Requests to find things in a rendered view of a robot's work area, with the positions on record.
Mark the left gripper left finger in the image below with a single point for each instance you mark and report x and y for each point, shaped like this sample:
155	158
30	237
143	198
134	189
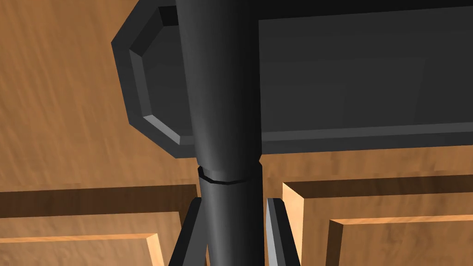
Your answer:
190	244

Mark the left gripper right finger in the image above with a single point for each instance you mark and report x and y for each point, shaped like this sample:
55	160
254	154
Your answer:
278	240

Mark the brown wooden door leaf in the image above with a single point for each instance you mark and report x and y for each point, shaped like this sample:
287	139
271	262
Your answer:
55	92

